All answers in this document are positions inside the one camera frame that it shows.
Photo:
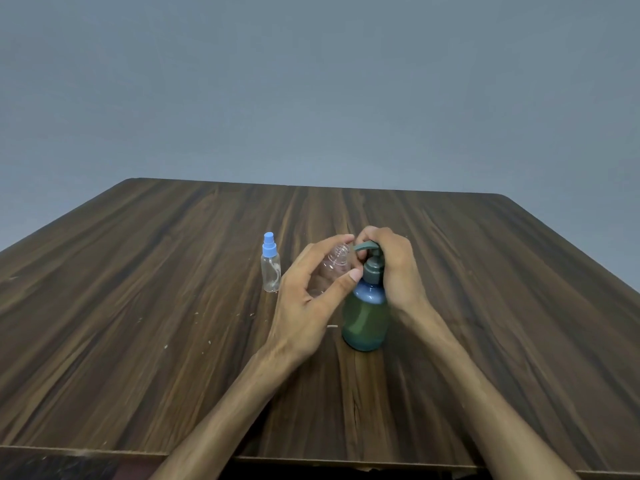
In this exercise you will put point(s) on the person's right forearm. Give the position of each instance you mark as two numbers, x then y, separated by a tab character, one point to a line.
490	399

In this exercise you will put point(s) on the clear small bottle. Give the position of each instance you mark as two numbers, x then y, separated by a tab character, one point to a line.
337	264

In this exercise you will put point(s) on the person's left forearm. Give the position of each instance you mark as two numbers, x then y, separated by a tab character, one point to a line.
225	419

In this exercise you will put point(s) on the person's right hand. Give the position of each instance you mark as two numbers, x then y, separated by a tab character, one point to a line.
402	274

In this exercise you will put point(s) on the person's left hand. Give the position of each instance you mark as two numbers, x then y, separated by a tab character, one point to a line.
300	319

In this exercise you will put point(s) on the blue green pump bottle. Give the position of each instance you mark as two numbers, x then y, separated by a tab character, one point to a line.
365	324

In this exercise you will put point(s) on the blue-capped small spray bottle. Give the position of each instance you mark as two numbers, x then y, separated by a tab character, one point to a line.
270	279

